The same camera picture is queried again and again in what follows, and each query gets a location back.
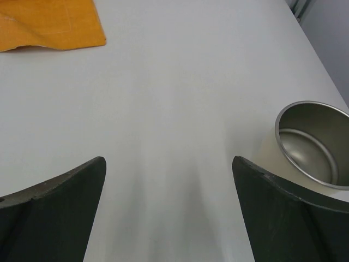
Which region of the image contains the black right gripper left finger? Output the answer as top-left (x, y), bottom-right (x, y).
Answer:
top-left (1, 156), bottom-right (106, 261)

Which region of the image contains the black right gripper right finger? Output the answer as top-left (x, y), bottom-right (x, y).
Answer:
top-left (232, 156), bottom-right (348, 261)

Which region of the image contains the steel cup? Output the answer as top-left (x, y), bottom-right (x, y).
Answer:
top-left (252, 101), bottom-right (348, 202)

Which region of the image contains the orange Mickey Mouse placemat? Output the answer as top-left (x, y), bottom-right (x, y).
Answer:
top-left (1, 1), bottom-right (106, 52)

